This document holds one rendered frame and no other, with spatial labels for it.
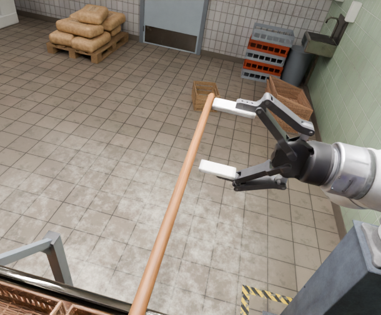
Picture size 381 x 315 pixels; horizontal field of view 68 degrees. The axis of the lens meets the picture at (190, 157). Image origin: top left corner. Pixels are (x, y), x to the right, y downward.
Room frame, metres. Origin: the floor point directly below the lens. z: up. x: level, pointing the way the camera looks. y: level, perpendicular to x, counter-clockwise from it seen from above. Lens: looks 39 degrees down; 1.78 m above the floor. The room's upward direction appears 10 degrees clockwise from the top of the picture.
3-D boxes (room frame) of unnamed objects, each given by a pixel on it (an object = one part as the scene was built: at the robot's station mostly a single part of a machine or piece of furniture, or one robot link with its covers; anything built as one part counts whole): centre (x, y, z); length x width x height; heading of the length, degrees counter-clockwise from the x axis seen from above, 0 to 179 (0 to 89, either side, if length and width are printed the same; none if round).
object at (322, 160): (0.40, -0.19, 1.49); 0.09 x 0.07 x 0.08; 84
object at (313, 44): (4.00, -1.39, 0.69); 0.46 x 0.36 x 0.94; 174
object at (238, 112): (0.41, -0.06, 1.56); 0.07 x 0.03 x 0.01; 84
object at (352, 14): (3.63, -1.49, 1.28); 0.09 x 0.09 x 0.20; 84
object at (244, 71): (4.58, -0.88, 0.08); 0.60 x 0.40 x 0.15; 86
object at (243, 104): (0.41, -0.08, 1.58); 0.05 x 0.01 x 0.03; 84
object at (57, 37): (4.31, 2.16, 0.22); 0.62 x 0.36 x 0.15; 0
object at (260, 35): (4.58, -0.88, 0.68); 0.60 x 0.40 x 0.15; 84
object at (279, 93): (3.26, -1.04, 0.32); 0.56 x 0.49 x 0.28; 2
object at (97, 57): (4.59, 1.94, 0.07); 1.20 x 0.80 x 0.14; 174
